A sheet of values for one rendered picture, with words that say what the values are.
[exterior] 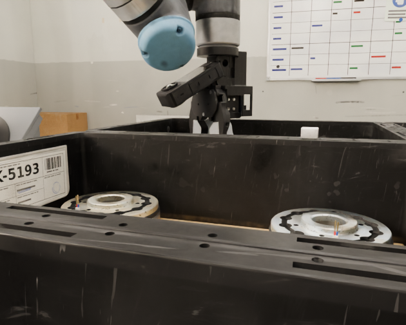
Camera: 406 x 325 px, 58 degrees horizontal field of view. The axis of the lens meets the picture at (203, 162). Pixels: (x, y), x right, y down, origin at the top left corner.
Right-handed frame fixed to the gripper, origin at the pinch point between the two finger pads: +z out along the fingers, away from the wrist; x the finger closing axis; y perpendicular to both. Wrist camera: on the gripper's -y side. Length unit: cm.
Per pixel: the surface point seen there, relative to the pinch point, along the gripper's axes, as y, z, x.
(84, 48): 91, -61, 344
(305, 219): -12.1, -1.3, -31.4
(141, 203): -21.0, -0.8, -16.9
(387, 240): -9.6, -0.8, -37.5
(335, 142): -5.4, -7.5, -29.3
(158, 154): -17.1, -5.4, -13.8
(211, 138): -13.2, -7.5, -18.9
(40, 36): 58, -75, 385
